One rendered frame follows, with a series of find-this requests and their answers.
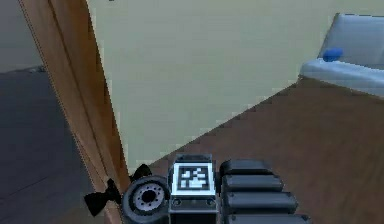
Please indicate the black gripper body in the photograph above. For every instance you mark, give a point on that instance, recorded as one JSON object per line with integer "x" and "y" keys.
{"x": 146, "y": 197}

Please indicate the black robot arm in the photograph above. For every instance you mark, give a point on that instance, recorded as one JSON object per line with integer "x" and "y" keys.
{"x": 253, "y": 200}

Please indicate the brown wooden room door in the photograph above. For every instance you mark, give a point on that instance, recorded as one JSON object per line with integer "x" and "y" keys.
{"x": 76, "y": 83}

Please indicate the blue ball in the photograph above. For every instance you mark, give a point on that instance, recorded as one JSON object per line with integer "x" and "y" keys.
{"x": 332, "y": 54}

